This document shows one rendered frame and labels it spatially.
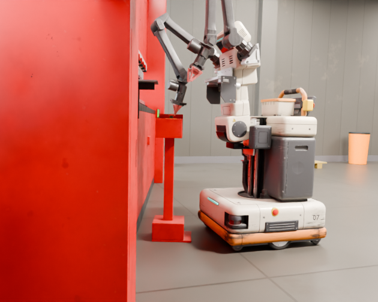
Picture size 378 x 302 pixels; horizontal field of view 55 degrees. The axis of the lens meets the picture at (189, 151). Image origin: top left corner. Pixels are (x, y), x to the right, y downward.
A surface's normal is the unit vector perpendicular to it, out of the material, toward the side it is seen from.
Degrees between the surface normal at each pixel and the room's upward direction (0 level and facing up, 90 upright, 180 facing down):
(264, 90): 90
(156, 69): 90
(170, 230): 90
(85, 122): 90
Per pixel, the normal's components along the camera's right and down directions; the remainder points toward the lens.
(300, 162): 0.24, 0.18
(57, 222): 0.04, 0.09
